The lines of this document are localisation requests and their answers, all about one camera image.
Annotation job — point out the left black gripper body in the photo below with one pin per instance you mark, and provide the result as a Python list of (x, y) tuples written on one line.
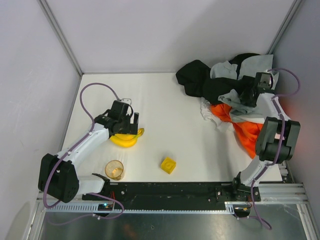
[(128, 125)]

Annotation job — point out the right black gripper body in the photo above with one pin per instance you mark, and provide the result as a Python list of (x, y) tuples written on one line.
[(247, 96)]

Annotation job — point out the grey hooded sweatshirt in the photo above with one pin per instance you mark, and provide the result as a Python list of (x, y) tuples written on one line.
[(249, 67)]

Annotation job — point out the orange cloth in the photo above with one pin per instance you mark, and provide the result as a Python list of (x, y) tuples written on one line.
[(247, 132)]

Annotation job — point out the white cloth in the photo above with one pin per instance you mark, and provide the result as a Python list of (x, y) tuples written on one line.
[(208, 116)]

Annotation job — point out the black cloth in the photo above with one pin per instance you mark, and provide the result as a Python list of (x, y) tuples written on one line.
[(201, 81)]

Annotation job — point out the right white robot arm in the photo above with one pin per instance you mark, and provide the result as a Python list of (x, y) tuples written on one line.
[(276, 141)]

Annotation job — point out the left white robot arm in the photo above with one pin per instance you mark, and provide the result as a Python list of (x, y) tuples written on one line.
[(58, 175)]

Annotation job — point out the yellow banana bunch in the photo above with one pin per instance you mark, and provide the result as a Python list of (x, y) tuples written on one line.
[(127, 140)]

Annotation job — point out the orange transparent cup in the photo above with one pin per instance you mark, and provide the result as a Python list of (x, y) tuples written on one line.
[(115, 170)]

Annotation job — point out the yellow toy block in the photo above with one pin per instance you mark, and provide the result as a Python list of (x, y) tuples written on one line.
[(168, 165)]

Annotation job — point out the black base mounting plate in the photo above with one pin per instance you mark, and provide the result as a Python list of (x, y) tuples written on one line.
[(178, 196)]

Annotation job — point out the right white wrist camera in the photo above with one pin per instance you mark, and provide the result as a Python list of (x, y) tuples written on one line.
[(263, 81)]

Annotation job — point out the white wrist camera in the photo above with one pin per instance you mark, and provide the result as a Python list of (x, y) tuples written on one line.
[(126, 100), (263, 81)]

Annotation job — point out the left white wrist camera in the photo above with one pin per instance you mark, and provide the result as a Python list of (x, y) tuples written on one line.
[(126, 100)]

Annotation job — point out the white cable duct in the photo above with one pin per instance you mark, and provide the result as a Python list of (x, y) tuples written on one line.
[(108, 207)]

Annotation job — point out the right corner aluminium post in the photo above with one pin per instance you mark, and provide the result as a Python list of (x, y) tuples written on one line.
[(292, 12)]

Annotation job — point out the corner aluminium post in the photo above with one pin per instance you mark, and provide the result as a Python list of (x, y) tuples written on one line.
[(53, 22), (292, 12)]

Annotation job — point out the aluminium frame rail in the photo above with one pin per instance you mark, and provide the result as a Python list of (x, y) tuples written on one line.
[(283, 213)]

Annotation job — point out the left corner aluminium post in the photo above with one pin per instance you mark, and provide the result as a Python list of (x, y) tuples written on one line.
[(53, 22)]

